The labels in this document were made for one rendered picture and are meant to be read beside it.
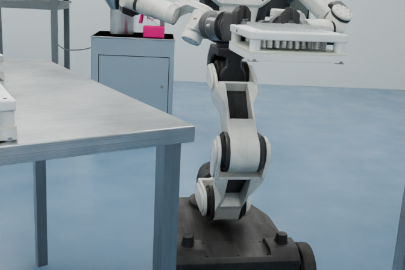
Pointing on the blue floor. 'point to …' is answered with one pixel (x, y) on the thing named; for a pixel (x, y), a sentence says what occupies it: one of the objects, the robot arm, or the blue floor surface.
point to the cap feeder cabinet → (135, 66)
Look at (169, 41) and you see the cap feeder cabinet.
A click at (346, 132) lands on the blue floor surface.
